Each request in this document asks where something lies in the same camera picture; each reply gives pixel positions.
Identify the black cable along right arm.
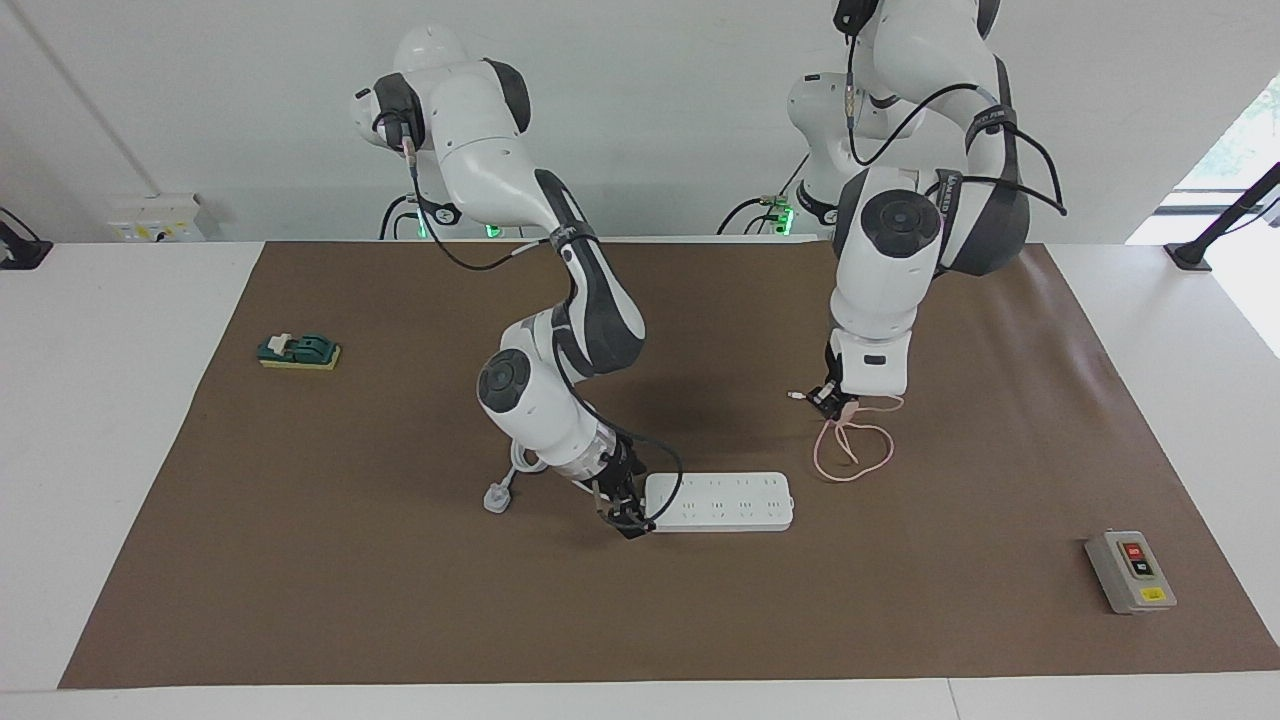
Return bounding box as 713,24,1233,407
400,135,685,526

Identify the brown table mat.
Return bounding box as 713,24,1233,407
57,240,1280,690

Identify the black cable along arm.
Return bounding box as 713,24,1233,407
400,135,685,526
842,30,1068,217

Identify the green knife switch yellow base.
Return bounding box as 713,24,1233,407
256,332,342,372

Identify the white power strip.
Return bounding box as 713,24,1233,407
644,472,795,533

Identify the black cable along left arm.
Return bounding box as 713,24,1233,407
842,30,1068,217

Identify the black right arm base cable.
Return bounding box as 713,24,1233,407
380,193,423,241

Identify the grey push-button switch box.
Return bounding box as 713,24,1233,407
1084,530,1178,615

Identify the small black table clamp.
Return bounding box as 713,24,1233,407
0,207,54,271

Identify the black left arm base cable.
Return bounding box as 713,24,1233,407
716,150,813,238

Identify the white wall outlet box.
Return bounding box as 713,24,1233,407
106,193,208,244

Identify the black arm base cable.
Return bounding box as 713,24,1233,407
380,193,423,241
716,150,813,238

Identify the pink charging cable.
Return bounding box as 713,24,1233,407
787,391,906,484

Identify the black angled stand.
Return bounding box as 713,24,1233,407
1165,162,1280,273

